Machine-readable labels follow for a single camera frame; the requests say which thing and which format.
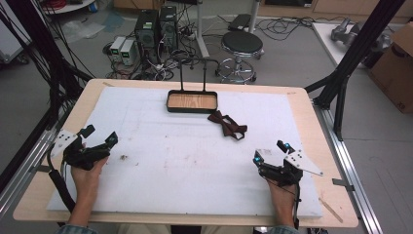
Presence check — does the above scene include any aluminium rail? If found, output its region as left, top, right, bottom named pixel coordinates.
left=312, top=99, right=385, bottom=234
left=0, top=127, right=63, bottom=216

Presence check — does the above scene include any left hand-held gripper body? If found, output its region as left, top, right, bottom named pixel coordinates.
left=51, top=129, right=111, bottom=172

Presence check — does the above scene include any white power supply unit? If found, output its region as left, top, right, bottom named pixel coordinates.
left=119, top=39, right=137, bottom=67
left=109, top=35, right=128, bottom=59

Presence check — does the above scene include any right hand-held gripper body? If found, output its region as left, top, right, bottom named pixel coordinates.
left=258, top=148, right=324, bottom=187

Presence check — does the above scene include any dark red bow tie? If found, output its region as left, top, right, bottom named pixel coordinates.
left=206, top=109, right=248, bottom=141

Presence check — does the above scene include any black round stool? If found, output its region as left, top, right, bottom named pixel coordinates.
left=215, top=30, right=265, bottom=85

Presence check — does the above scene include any white foam mat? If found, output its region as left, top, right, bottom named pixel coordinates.
left=46, top=85, right=324, bottom=219

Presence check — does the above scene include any grey metal bracket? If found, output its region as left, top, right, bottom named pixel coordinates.
left=331, top=177, right=356, bottom=193
left=28, top=164, right=54, bottom=174

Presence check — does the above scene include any person's denim left sleeve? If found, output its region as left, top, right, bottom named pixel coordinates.
left=53, top=223, right=99, bottom=234

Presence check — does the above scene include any white table leg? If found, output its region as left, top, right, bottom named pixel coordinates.
left=194, top=0, right=211, bottom=59
left=247, top=0, right=261, bottom=34

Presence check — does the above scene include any person's denim right sleeve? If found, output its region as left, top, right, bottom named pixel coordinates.
left=265, top=224, right=302, bottom=234

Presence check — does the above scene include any thin wooden stick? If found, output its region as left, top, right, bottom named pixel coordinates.
left=318, top=197, right=345, bottom=224

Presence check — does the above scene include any black computer tower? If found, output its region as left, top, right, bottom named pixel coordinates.
left=158, top=5, right=179, bottom=54
left=133, top=9, right=161, bottom=65

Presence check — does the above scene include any flat black case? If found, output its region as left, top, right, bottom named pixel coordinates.
left=227, top=13, right=253, bottom=33

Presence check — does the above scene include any clear plastic sheet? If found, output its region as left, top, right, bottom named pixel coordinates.
left=60, top=19, right=107, bottom=44

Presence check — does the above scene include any black rack with wooden tray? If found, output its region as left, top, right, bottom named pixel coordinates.
left=166, top=57, right=219, bottom=114

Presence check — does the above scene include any person's left hand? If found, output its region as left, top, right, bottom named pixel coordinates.
left=70, top=156, right=110, bottom=197

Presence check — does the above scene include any brown cardboard box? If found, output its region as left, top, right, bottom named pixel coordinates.
left=367, top=21, right=413, bottom=115

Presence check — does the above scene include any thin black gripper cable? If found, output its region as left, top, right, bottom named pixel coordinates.
left=291, top=181, right=302, bottom=230

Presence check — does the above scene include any black frame strut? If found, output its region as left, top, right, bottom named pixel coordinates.
left=304, top=0, right=407, bottom=142
left=5, top=0, right=94, bottom=131

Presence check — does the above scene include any person's right hand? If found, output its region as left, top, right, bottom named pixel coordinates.
left=266, top=178, right=298, bottom=213

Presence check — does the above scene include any round white table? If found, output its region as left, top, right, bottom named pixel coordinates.
left=41, top=0, right=97, bottom=16

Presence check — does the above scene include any tangle of black floor cables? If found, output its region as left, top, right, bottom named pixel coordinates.
left=254, top=15, right=347, bottom=42

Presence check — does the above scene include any person's denim sleeve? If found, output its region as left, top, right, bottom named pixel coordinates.
left=53, top=223, right=99, bottom=234
left=265, top=224, right=302, bottom=234

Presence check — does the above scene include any black sleeved gripper cable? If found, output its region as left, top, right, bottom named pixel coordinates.
left=46, top=142, right=78, bottom=215

